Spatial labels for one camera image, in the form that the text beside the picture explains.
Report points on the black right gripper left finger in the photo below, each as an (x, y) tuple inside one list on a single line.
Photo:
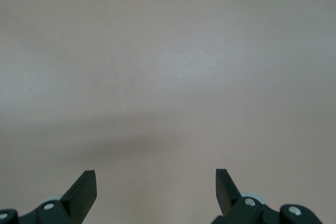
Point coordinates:
[(71, 205)]

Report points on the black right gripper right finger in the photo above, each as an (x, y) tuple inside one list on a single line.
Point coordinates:
[(231, 205)]

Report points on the brown table cover sheet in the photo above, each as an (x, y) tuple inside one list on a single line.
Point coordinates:
[(168, 77)]

